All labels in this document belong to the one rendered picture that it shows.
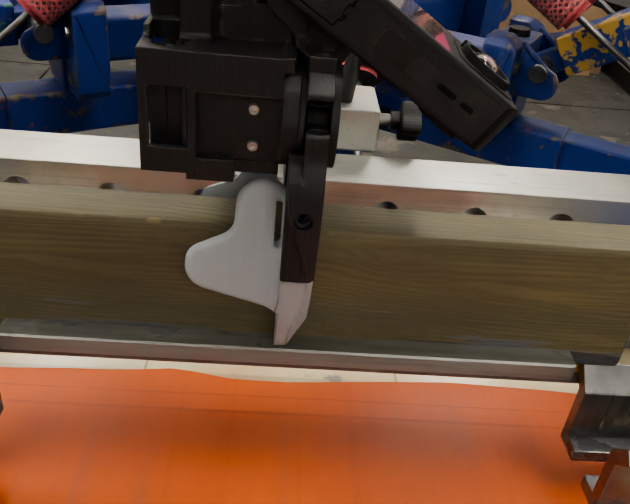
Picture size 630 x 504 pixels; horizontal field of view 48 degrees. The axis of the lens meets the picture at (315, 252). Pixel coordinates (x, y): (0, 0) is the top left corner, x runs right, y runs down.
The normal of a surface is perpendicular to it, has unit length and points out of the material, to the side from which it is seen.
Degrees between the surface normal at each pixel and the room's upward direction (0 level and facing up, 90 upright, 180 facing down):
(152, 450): 0
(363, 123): 90
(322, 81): 39
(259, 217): 83
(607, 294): 90
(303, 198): 80
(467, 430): 0
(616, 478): 90
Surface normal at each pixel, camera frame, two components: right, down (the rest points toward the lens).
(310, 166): 0.05, 0.22
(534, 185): 0.09, -0.84
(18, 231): 0.02, 0.54
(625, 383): 0.07, -0.21
